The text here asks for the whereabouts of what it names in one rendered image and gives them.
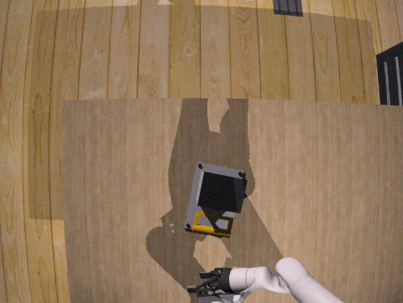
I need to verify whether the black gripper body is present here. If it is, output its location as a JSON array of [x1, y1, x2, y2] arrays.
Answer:
[[208, 269, 235, 293]]

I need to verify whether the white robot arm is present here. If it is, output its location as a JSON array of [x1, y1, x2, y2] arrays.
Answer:
[[229, 257, 344, 303]]

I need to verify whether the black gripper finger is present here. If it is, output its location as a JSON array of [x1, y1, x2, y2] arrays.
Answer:
[[200, 268, 230, 279], [186, 277, 217, 297]]

